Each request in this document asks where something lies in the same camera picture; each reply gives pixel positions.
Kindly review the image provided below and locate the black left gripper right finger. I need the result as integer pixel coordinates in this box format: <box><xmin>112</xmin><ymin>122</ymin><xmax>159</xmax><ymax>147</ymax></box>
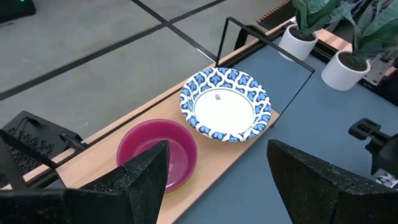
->
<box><xmin>266</xmin><ymin>139</ymin><xmax>398</xmax><ymax>224</ymax></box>

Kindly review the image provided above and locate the blue table mat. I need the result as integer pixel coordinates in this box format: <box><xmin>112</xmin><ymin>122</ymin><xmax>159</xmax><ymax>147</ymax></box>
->
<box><xmin>174</xmin><ymin>35</ymin><xmax>398</xmax><ymax>224</ymax></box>

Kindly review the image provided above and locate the black curved bracket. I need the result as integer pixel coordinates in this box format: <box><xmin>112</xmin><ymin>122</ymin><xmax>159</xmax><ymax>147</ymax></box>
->
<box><xmin>58</xmin><ymin>131</ymin><xmax>90</xmax><ymax>153</ymax></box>
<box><xmin>233</xmin><ymin>24</ymin><xmax>269</xmax><ymax>51</ymax></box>

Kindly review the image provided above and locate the wooden shelf with black frame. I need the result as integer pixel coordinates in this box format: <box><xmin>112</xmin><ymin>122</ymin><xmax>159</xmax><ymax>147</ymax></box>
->
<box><xmin>0</xmin><ymin>16</ymin><xmax>315</xmax><ymax>224</ymax></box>

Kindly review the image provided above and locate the black box with green light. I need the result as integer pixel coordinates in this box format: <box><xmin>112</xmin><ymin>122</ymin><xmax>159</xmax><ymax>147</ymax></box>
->
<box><xmin>0</xmin><ymin>0</ymin><xmax>37</xmax><ymax>23</ymax></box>

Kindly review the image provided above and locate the black mat with orange stripes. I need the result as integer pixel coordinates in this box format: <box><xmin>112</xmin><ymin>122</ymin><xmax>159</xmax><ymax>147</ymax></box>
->
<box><xmin>254</xmin><ymin>0</ymin><xmax>296</xmax><ymax>26</ymax></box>

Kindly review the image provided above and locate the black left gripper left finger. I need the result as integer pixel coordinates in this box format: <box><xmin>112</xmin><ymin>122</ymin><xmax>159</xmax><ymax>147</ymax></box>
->
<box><xmin>0</xmin><ymin>139</ymin><xmax>170</xmax><ymax>224</ymax></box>

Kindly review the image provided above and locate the blue patterned paper bowl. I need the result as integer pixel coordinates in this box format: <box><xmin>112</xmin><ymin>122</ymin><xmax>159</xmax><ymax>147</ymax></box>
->
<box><xmin>179</xmin><ymin>66</ymin><xmax>272</xmax><ymax>143</ymax></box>
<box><xmin>374</xmin><ymin>172</ymin><xmax>398</xmax><ymax>190</ymax></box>

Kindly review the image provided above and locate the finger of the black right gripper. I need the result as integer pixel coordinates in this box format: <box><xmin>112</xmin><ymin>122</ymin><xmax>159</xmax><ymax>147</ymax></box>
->
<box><xmin>348</xmin><ymin>118</ymin><xmax>389</xmax><ymax>142</ymax></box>

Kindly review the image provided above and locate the purple plastic bowl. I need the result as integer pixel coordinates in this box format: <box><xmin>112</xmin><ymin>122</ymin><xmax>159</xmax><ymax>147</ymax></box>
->
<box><xmin>116</xmin><ymin>118</ymin><xmax>198</xmax><ymax>194</ymax></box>

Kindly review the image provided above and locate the green plant in white pot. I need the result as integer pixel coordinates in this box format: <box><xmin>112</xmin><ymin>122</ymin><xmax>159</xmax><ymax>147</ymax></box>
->
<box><xmin>320</xmin><ymin>0</ymin><xmax>398</xmax><ymax>92</ymax></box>
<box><xmin>277</xmin><ymin>0</ymin><xmax>343</xmax><ymax>62</ymax></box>

